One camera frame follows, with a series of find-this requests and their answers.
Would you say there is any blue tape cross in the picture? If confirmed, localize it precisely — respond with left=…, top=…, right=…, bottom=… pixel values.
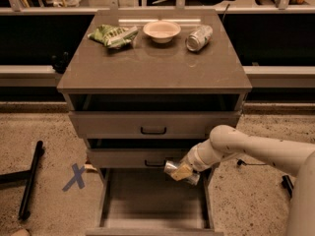
left=62, top=163, right=85, bottom=192

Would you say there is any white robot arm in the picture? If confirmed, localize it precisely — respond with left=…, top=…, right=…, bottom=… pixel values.
left=170, top=125, right=315, bottom=236

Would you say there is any grey top drawer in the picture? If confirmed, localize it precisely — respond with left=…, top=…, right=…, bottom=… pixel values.
left=69, top=111, right=240, bottom=140

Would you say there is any black clamp on ledge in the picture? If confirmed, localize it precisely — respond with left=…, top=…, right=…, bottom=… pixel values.
left=51, top=52, right=69, bottom=74

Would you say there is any grey drawer cabinet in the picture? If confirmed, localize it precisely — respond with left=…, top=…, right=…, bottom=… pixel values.
left=56, top=9, right=253, bottom=236

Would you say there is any grey open bottom drawer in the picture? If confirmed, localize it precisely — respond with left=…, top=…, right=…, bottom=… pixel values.
left=86, top=168, right=223, bottom=236

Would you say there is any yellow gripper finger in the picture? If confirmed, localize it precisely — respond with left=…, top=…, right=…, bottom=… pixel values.
left=170, top=163, right=193, bottom=181

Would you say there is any green chip bag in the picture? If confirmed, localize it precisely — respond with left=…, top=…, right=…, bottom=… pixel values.
left=88, top=25, right=138, bottom=49

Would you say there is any silver blue redbull can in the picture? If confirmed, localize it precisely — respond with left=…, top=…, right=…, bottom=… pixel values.
left=164, top=160, right=200, bottom=185

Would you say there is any black stand leg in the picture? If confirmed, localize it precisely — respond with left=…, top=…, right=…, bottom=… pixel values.
left=0, top=141, right=45, bottom=221
left=282, top=175, right=293, bottom=197

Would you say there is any silver green soda can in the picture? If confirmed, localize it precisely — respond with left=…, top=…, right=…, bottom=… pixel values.
left=185, top=25, right=213, bottom=52

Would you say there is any white paper bowl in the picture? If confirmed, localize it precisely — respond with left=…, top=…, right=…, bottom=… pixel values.
left=143, top=21, right=181, bottom=43

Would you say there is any black power cable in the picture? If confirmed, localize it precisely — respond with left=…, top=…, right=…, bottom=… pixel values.
left=235, top=158, right=269, bottom=167

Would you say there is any black stand leg right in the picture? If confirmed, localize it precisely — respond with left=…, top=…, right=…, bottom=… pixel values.
left=282, top=175, right=293, bottom=197

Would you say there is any black stand leg left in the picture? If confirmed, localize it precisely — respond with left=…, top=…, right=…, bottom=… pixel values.
left=0, top=141, right=45, bottom=221

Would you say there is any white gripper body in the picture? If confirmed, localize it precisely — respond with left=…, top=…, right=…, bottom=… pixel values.
left=182, top=143, right=221, bottom=172

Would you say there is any grey middle drawer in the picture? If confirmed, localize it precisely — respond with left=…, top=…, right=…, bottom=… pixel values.
left=87, top=148, right=188, bottom=168

